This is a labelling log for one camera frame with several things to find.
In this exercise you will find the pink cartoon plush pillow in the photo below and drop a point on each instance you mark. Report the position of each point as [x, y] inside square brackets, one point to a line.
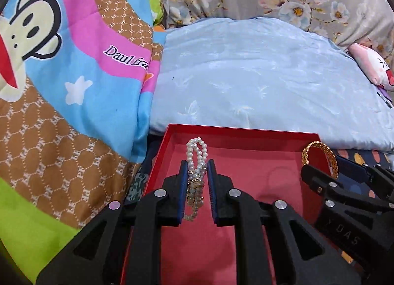
[373, 66]

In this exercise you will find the light blue pillow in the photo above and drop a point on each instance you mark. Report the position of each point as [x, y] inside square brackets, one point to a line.
[267, 74]

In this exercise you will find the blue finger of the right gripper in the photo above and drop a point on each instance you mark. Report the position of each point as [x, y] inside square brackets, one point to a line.
[359, 173]

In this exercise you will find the colourful monkey cartoon quilt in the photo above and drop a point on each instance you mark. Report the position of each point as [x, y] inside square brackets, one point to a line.
[77, 80]

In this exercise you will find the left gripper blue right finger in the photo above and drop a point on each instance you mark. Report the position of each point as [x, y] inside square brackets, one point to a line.
[213, 190]

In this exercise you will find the red cardboard tray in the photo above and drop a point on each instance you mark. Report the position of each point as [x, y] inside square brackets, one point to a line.
[265, 164]

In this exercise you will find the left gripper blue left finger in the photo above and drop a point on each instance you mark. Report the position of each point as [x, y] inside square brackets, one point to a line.
[182, 189]

